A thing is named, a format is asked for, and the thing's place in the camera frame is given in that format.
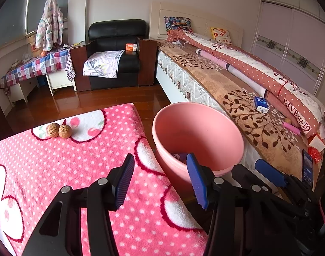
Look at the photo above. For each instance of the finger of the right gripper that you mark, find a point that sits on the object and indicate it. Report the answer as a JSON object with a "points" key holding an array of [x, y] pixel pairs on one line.
{"points": [[269, 172]]}

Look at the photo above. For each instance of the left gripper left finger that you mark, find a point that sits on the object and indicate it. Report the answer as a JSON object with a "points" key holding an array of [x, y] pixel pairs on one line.
{"points": [[119, 180]]}

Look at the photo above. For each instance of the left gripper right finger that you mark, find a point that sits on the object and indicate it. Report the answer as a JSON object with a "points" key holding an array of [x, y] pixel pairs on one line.
{"points": [[202, 180]]}

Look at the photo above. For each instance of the purple cloth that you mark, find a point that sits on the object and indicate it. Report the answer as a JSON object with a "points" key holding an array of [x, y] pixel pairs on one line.
{"points": [[182, 157]]}

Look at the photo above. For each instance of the smartphone on bed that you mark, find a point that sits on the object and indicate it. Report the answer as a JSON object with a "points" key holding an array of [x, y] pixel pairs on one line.
{"points": [[307, 169]]}

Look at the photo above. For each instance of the pink plastic basin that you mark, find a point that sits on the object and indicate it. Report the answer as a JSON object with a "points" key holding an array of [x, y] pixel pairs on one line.
{"points": [[188, 127]]}

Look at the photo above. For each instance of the pink polka dot blanket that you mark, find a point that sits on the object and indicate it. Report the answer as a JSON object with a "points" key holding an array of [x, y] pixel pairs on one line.
{"points": [[153, 220]]}

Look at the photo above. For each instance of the blue tissue pack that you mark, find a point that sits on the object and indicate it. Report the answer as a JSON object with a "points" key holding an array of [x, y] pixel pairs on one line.
{"points": [[261, 104]]}

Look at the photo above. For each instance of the red polka dot quilt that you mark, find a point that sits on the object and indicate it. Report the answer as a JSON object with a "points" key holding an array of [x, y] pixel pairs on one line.
{"points": [[307, 110]]}

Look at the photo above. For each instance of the right walnut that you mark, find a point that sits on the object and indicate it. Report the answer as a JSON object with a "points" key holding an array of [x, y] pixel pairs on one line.
{"points": [[65, 131]]}

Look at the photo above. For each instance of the walnut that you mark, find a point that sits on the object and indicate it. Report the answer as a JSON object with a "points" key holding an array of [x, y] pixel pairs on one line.
{"points": [[53, 130], [65, 131]]}

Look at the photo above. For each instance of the left walnut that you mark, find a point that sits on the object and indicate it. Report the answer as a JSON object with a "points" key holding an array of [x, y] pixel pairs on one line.
{"points": [[53, 130]]}

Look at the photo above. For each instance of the pink rolled sheet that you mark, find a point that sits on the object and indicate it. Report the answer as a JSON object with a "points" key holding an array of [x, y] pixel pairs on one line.
{"points": [[258, 89]]}

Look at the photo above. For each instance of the bed with brown blanket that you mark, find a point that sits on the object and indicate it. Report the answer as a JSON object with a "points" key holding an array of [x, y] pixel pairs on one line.
{"points": [[274, 136]]}

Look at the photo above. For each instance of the black leather armchair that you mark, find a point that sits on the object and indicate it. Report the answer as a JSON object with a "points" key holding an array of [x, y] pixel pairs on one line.
{"points": [[135, 68]]}

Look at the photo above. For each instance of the floral cloth on armchair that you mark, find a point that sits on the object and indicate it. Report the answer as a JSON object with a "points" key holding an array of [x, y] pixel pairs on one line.
{"points": [[103, 64]]}

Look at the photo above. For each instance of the checked cloth covered table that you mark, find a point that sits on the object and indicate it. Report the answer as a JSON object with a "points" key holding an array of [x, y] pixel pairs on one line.
{"points": [[56, 66]]}

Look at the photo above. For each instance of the orange box on armchair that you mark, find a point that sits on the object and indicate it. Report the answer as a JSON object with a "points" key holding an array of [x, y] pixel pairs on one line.
{"points": [[131, 47]]}

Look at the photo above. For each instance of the white wardrobe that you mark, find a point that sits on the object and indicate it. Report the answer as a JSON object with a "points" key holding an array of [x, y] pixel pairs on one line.
{"points": [[290, 35]]}

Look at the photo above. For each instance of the yellow floral pillow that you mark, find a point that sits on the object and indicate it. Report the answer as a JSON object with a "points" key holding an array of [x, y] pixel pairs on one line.
{"points": [[221, 35]]}

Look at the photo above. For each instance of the colourful cartoon pillow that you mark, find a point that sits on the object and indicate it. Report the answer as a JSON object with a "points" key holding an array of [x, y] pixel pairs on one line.
{"points": [[176, 23]]}

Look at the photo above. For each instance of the hanging floral padded jacket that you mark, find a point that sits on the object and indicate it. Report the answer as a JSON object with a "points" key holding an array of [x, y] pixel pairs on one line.
{"points": [[50, 28]]}

